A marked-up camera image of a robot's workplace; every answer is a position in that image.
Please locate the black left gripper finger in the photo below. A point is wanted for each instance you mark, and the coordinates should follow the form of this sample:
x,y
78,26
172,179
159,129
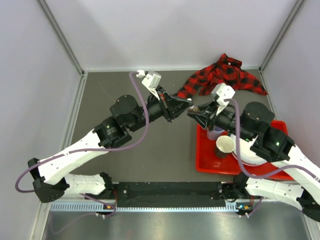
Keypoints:
x,y
173,99
178,108

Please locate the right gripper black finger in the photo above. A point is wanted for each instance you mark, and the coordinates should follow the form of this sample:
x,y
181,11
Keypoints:
x,y
207,108
200,118

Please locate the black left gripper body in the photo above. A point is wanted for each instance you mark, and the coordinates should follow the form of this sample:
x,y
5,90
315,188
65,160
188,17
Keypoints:
x,y
163,100

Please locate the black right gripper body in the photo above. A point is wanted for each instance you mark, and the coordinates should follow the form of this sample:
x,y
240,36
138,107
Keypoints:
x,y
215,120

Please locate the glitter nail polish bottle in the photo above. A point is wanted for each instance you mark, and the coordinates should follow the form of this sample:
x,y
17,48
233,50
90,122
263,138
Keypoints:
x,y
193,109

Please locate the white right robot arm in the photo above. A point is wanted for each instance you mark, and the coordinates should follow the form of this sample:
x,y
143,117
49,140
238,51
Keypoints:
x,y
296,180

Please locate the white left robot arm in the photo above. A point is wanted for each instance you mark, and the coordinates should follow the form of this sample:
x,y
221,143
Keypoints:
x,y
53,179

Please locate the lavender plastic cup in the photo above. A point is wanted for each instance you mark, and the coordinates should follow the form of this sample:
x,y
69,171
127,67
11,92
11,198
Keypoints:
x,y
215,133

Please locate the white paper cup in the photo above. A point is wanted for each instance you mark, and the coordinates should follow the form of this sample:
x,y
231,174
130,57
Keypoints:
x,y
224,145

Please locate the red plastic tray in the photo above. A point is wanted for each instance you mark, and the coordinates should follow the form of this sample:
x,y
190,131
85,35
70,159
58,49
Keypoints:
x,y
207,162

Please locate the red black plaid shirt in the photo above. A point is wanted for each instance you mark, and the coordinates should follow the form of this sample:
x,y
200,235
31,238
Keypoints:
x,y
226,70

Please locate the white plate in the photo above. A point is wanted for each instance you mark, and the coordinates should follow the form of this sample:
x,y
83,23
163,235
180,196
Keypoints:
x,y
248,157

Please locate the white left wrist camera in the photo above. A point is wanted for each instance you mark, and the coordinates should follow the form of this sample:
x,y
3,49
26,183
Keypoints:
x,y
151,80

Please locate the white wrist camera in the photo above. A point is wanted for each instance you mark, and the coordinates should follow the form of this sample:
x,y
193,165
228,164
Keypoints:
x,y
220,93
151,80

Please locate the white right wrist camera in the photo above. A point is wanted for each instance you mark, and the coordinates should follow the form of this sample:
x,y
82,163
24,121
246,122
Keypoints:
x,y
220,93

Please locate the white slotted cable duct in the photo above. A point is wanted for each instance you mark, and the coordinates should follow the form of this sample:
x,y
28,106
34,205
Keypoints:
x,y
98,207

